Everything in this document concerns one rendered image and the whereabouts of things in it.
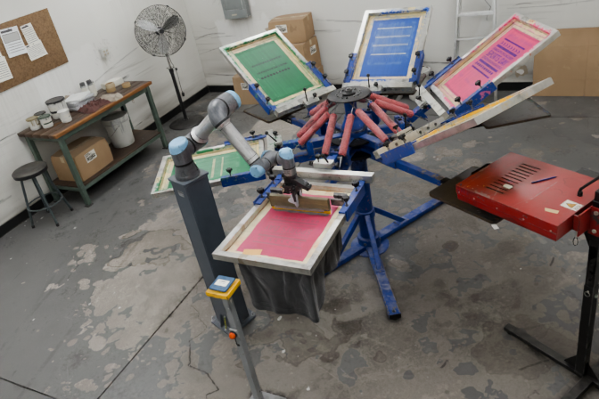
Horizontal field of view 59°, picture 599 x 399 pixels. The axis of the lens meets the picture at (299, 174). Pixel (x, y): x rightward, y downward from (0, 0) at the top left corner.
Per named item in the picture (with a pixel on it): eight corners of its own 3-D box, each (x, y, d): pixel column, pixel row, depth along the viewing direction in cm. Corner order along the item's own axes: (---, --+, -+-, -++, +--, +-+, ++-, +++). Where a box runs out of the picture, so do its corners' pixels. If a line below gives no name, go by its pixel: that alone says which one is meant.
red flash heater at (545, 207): (619, 205, 255) (622, 183, 249) (563, 248, 235) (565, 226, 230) (510, 167, 302) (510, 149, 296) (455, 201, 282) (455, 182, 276)
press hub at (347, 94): (386, 264, 401) (365, 99, 337) (339, 256, 419) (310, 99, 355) (399, 233, 431) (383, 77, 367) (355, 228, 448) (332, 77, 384)
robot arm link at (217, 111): (205, 102, 276) (265, 174, 281) (217, 94, 284) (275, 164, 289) (194, 113, 284) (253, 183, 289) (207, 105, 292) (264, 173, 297)
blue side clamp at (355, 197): (348, 222, 294) (346, 211, 290) (340, 221, 296) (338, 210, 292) (365, 193, 316) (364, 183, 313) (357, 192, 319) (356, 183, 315)
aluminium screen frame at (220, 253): (311, 275, 257) (309, 270, 255) (213, 259, 283) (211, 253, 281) (364, 191, 317) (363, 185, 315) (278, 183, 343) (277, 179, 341)
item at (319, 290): (320, 321, 288) (307, 260, 268) (315, 320, 290) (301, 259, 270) (349, 267, 323) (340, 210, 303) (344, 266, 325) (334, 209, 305)
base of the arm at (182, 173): (170, 177, 322) (166, 163, 317) (191, 166, 331) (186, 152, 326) (184, 183, 312) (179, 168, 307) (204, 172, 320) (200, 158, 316)
